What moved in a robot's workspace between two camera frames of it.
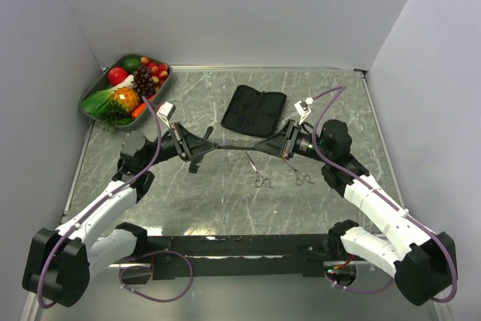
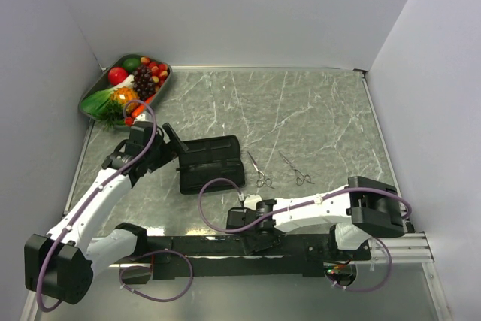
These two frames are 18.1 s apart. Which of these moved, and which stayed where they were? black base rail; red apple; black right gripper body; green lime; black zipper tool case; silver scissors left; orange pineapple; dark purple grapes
Moved: black zipper tool case; black right gripper body
Stayed: orange pineapple; green lime; dark purple grapes; silver scissors left; black base rail; red apple
